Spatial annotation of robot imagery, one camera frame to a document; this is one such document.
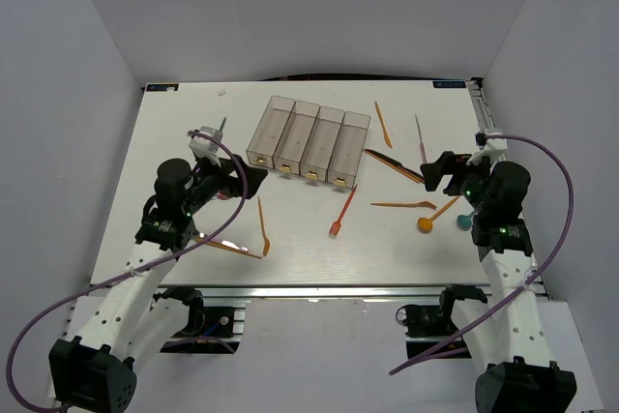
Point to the orange plastic knife top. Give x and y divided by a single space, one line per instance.
383 126

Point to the orange pink knife left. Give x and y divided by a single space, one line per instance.
226 246

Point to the clear four-compartment organizer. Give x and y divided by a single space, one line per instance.
317 142

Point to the aluminium rail right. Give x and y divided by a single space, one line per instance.
484 117

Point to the orange plastic fork right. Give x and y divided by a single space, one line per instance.
422 204

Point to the blue label right corner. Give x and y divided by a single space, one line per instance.
449 84

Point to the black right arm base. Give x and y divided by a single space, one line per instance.
428 324

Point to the teal plastic spoon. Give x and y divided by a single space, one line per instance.
464 222

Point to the red-orange plastic fork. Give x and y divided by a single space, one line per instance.
336 225

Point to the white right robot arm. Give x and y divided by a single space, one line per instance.
504 334

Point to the black label left corner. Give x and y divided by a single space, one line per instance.
162 87

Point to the orange chopstick near right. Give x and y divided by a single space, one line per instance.
406 174

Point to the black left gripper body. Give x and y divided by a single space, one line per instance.
212 179

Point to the orange plastic spoon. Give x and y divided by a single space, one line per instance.
425 225

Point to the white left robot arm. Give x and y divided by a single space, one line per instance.
97 369

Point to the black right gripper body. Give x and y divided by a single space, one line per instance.
469 181

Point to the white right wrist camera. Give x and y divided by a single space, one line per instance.
491 144

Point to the pink handled metal knife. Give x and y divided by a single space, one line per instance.
421 140

